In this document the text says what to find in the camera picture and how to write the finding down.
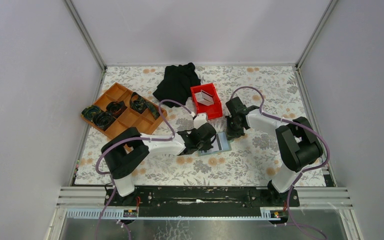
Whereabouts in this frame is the credit cards stack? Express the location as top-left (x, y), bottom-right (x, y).
top-left (194, 90), bottom-right (215, 106)

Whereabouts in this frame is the grey-green card holder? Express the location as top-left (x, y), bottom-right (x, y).
top-left (198, 131), bottom-right (232, 156)

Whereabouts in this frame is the purple cable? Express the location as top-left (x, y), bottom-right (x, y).
top-left (229, 86), bottom-right (331, 239)
top-left (94, 99), bottom-right (198, 240)

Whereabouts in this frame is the rolled dark patterned tie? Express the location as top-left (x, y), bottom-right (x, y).
top-left (81, 105), bottom-right (102, 122)

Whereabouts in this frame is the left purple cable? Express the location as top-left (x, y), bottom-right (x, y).
top-left (94, 99), bottom-right (198, 240)

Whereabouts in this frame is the wooden divided organizer tray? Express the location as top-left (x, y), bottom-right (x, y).
top-left (80, 83), bottom-right (167, 139)

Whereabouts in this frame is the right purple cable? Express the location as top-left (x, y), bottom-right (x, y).
top-left (229, 86), bottom-right (331, 239)

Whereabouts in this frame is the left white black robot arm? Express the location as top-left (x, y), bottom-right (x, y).
top-left (101, 123), bottom-right (217, 206)

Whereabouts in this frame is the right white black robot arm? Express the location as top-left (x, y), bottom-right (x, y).
top-left (225, 97), bottom-right (324, 206)

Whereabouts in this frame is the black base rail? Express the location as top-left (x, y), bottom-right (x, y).
top-left (104, 186), bottom-right (300, 218)

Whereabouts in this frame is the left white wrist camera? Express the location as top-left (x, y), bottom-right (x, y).
top-left (193, 112), bottom-right (208, 129)

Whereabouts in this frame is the red plastic bin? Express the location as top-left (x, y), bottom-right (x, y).
top-left (190, 83), bottom-right (223, 120)

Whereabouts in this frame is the black cloth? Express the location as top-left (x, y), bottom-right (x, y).
top-left (153, 62), bottom-right (201, 106)

